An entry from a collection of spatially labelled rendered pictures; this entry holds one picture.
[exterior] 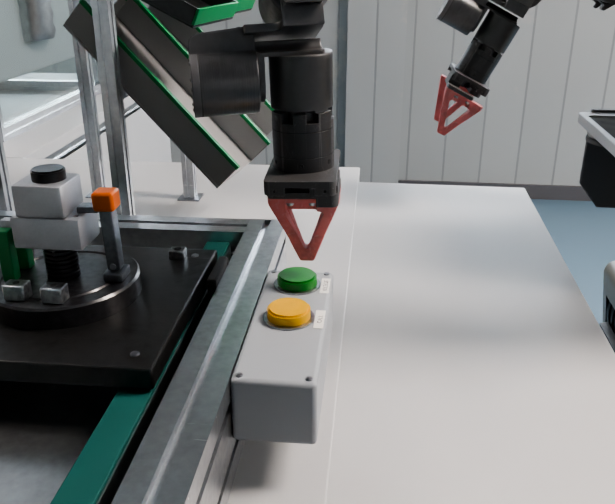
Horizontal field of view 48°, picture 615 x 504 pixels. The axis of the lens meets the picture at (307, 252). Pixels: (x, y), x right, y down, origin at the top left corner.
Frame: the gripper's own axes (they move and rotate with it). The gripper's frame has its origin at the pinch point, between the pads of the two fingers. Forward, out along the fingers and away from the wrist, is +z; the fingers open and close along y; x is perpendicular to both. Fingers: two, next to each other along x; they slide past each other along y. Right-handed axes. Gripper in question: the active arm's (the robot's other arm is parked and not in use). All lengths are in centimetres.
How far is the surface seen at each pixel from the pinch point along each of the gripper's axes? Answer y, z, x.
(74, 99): -131, 13, -78
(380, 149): -308, 80, 13
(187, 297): 6.0, 2.0, -10.9
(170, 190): -58, 14, -31
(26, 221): 8.2, -6.6, -24.0
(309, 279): 1.6, 2.3, 0.3
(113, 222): 6.6, -5.8, -16.8
